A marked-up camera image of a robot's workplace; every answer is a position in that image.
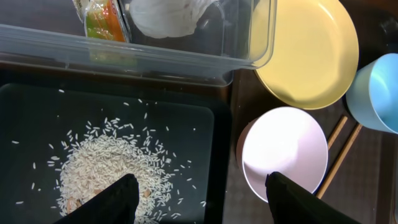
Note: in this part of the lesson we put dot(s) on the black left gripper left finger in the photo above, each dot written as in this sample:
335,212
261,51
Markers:
115,204

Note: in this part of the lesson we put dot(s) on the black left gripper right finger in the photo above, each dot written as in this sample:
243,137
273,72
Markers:
291,203

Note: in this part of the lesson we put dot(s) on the pile of rice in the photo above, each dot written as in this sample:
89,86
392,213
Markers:
102,157

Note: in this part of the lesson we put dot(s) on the white bowl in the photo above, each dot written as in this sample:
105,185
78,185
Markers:
286,140

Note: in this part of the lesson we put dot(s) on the light blue bowl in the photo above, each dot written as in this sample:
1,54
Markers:
372,97

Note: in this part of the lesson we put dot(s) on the green snack wrapper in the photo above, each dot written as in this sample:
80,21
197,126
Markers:
102,19

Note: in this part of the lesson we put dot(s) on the white tissue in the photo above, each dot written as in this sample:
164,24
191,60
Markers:
167,18

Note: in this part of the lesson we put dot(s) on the black waste tray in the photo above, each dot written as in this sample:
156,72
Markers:
35,120

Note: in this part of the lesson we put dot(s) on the clear plastic waste bin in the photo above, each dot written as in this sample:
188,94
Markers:
230,35

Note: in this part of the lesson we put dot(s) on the right wooden chopstick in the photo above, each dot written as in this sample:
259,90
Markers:
339,160

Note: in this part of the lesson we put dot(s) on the wooden chopstick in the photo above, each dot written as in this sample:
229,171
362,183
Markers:
336,131
339,160

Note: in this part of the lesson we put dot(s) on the brown serving tray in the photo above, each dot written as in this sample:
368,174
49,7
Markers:
363,187

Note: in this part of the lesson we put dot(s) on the left wooden chopstick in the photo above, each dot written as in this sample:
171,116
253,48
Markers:
336,131

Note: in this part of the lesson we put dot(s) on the yellow plate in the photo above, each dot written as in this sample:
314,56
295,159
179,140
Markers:
315,55

